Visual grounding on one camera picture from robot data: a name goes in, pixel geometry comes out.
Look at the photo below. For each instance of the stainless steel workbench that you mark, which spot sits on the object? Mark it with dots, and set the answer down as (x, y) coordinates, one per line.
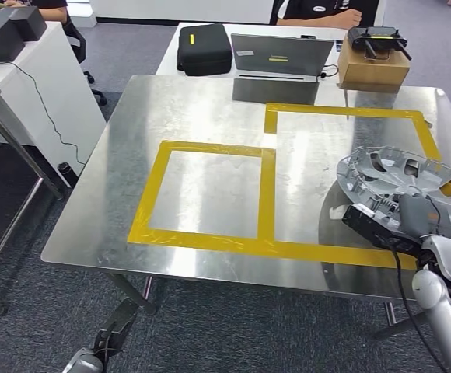
(210, 113)

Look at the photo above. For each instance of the grey plastic wheel hubcap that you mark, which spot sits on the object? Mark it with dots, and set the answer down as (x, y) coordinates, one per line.
(389, 175)

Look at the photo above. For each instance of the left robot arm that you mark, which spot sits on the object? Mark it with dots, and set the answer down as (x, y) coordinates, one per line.
(82, 363)

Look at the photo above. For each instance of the black router with antennas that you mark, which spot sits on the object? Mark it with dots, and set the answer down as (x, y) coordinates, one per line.
(375, 37)

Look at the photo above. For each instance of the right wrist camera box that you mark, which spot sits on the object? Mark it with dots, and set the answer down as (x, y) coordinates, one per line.
(369, 229)

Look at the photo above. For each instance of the dark left robot hand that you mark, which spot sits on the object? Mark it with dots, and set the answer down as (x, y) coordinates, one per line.
(116, 329)

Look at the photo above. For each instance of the person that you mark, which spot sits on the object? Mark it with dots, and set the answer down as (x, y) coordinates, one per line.
(322, 8)
(52, 14)

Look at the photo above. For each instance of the white office desk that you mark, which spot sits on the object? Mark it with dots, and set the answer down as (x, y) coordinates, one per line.
(69, 103)

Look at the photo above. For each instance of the black office chair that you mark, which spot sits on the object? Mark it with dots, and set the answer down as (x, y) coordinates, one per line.
(76, 41)

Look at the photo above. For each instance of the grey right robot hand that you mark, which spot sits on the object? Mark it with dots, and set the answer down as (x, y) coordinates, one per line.
(416, 216)

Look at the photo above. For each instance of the black zip carry case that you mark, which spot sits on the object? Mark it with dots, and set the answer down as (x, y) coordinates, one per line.
(206, 51)

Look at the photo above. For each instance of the small black box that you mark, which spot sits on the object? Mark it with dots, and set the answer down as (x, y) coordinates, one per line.
(31, 23)

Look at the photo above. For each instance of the brown cardboard box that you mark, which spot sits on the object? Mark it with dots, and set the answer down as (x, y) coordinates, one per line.
(371, 72)

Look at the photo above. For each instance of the grey laptop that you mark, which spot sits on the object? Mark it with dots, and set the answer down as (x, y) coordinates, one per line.
(284, 54)

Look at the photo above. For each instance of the black bottle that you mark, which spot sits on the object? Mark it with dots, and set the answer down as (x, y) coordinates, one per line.
(68, 174)

